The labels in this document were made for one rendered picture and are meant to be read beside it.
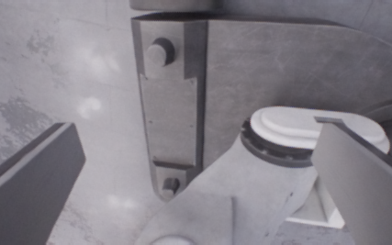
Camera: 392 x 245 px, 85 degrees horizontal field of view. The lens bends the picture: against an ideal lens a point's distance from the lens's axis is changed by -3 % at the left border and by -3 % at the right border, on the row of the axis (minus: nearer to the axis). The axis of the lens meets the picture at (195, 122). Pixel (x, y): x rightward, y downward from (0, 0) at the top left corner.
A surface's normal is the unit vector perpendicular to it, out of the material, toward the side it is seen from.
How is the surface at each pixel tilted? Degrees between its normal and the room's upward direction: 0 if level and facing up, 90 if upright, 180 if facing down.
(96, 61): 0
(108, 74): 0
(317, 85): 0
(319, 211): 90
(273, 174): 90
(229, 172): 90
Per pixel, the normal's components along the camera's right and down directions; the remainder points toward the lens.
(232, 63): -0.18, 0.51
